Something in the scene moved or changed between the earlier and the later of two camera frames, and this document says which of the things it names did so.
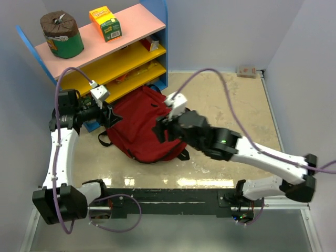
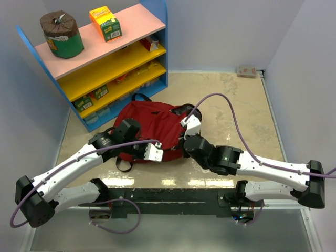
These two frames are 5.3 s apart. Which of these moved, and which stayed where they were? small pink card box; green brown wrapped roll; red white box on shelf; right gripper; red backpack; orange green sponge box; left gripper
Moved: right gripper; red backpack; left gripper
Stayed: orange green sponge box; red white box on shelf; small pink card box; green brown wrapped roll
